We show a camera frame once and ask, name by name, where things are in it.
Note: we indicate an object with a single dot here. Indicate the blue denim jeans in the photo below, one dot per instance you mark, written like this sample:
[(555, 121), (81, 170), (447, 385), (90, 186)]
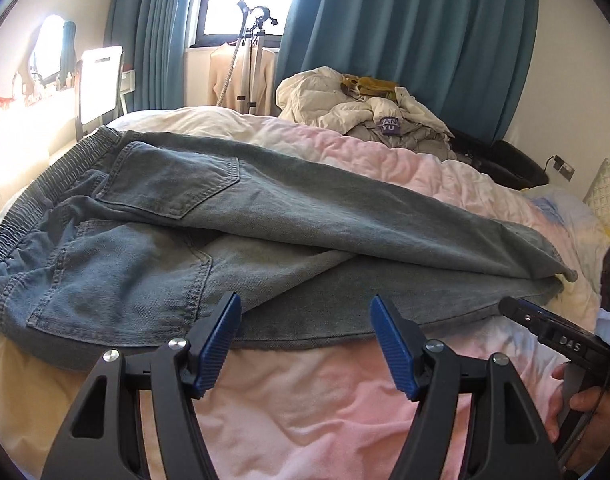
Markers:
[(131, 237)]

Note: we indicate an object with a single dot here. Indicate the cream quilted headboard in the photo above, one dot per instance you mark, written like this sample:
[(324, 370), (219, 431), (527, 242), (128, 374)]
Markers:
[(598, 195)]

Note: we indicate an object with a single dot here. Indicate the white folding chair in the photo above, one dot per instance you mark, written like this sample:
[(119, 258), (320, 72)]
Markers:
[(97, 85)]

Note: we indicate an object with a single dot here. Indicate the person's right hand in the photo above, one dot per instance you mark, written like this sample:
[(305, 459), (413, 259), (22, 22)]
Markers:
[(595, 439)]

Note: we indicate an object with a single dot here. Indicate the pile of white clothes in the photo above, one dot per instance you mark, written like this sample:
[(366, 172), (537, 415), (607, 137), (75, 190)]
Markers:
[(366, 109)]

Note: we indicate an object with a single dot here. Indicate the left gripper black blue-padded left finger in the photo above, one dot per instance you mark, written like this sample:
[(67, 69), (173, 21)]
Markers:
[(101, 436)]

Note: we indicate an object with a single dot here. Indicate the teal curtain right panel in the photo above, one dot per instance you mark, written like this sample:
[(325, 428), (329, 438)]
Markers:
[(466, 60)]

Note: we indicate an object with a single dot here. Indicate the silver tripod stand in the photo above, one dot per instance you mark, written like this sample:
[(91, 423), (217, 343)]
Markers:
[(252, 36)]

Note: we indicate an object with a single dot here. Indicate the teal curtain panel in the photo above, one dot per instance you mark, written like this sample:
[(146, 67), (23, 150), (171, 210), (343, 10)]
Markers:
[(466, 60), (154, 35)]

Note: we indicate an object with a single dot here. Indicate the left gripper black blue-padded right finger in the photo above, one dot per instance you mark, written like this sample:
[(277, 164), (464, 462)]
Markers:
[(505, 438)]

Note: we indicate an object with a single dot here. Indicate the wall power socket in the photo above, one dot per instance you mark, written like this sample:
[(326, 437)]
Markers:
[(563, 168)]

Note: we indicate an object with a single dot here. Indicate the teal curtain left panel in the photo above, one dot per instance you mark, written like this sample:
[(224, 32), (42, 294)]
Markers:
[(154, 35)]

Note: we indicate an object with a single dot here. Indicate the beige hanging sweater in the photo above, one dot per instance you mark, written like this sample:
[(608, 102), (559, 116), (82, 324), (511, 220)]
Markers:
[(219, 64)]

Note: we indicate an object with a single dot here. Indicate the black bedside cabinet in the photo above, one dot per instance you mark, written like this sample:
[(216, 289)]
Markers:
[(503, 162)]

